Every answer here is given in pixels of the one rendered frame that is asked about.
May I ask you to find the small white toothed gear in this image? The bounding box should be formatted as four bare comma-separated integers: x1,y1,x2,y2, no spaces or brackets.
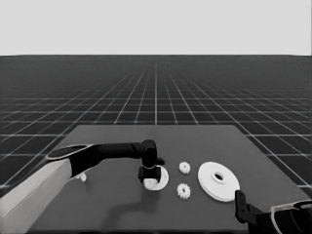
142,177,159,192
177,161,192,175
176,182,192,200

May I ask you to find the white round carrier with pins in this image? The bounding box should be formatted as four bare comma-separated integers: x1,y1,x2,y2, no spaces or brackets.
142,165,171,192

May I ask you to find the large thick white disc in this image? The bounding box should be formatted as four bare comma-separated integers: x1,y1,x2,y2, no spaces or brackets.
197,161,242,203

